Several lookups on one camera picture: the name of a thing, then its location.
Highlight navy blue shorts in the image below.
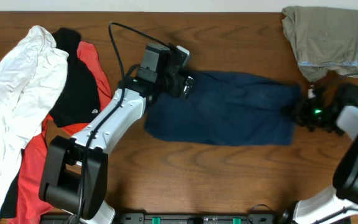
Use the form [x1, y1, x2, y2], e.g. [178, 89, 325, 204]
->
[144, 70, 302, 146]

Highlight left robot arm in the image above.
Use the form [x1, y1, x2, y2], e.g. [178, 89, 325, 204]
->
[39, 68, 195, 223]

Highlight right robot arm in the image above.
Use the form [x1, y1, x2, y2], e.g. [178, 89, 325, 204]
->
[279, 87, 358, 224]

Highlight khaki folded shorts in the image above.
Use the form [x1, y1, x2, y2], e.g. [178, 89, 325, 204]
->
[282, 6, 358, 82]

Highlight black shorts with white stripe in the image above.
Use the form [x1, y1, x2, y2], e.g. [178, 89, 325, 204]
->
[0, 28, 111, 223]

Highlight white garment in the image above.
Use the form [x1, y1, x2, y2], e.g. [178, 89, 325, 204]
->
[0, 26, 68, 209]

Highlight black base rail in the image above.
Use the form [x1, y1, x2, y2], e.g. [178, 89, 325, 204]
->
[39, 212, 288, 224]

